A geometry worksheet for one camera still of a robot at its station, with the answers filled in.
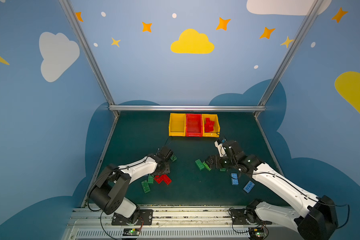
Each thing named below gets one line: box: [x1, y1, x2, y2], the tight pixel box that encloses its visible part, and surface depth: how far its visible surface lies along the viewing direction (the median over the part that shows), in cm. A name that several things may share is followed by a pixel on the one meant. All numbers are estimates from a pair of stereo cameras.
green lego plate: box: [141, 179, 151, 194], surface depth 84 cm
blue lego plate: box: [243, 180, 255, 194], surface depth 84 cm
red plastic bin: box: [186, 113, 203, 137], surface depth 113 cm
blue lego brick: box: [230, 173, 239, 186], surface depth 87 cm
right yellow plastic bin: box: [201, 114, 221, 138], surface depth 110 cm
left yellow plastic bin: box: [168, 113, 186, 137], surface depth 111 cm
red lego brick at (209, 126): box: [204, 117, 215, 133], surface depth 113 cm
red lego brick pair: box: [154, 174, 172, 186], surface depth 87 cm
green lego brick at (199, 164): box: [195, 158, 205, 171], surface depth 95 cm
